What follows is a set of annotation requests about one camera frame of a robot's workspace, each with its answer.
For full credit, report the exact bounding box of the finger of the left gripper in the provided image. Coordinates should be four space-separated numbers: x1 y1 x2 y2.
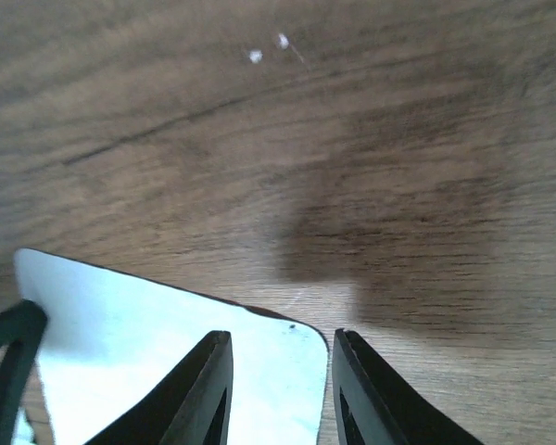
0 300 48 444

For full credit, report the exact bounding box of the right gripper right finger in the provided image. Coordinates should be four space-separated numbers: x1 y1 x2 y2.
332 329 481 445

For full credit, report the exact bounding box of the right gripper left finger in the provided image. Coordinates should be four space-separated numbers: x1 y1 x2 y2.
89 331 234 445

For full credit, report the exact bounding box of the blue cleaning cloth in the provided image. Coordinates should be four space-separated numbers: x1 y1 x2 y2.
9 248 328 444

